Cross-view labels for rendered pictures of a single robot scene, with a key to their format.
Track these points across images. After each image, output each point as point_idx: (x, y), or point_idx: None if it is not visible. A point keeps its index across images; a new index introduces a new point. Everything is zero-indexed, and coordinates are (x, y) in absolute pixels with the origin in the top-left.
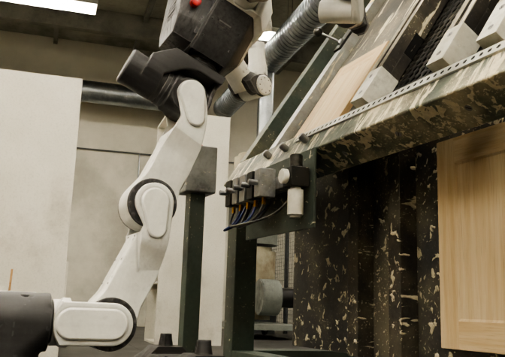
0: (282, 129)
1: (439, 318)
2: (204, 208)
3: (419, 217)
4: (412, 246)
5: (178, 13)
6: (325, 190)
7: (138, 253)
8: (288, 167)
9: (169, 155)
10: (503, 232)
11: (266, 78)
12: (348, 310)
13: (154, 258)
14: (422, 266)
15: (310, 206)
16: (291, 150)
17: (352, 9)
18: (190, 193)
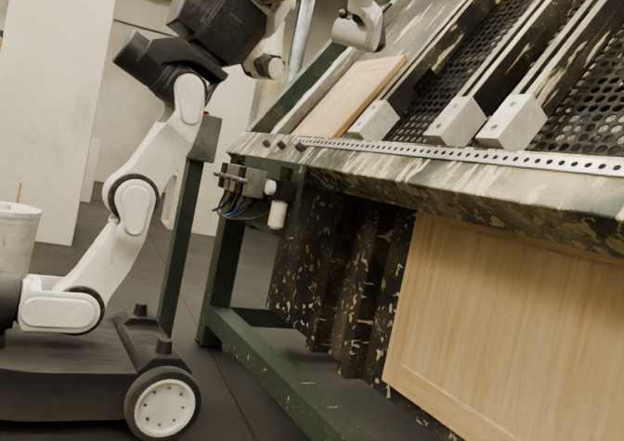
0: (288, 113)
1: (386, 350)
2: (201, 175)
3: (391, 251)
4: (378, 276)
5: None
6: None
7: (113, 246)
8: (276, 180)
9: (158, 149)
10: (458, 307)
11: (279, 61)
12: (312, 308)
13: (129, 252)
14: (383, 297)
15: (291, 221)
16: (286, 151)
17: (367, 39)
18: (189, 160)
